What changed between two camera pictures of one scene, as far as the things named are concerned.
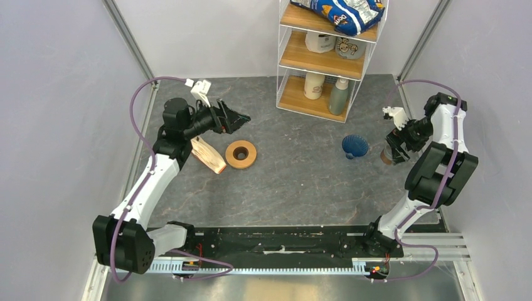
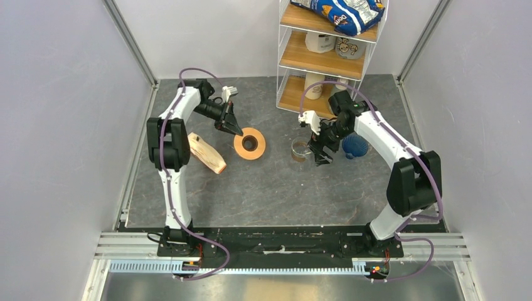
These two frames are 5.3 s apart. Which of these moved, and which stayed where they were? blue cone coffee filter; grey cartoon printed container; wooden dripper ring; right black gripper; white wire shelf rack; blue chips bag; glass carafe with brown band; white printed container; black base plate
Moved: glass carafe with brown band; right black gripper; wooden dripper ring
Stayed: black base plate; grey cartoon printed container; blue chips bag; blue cone coffee filter; white wire shelf rack; white printed container
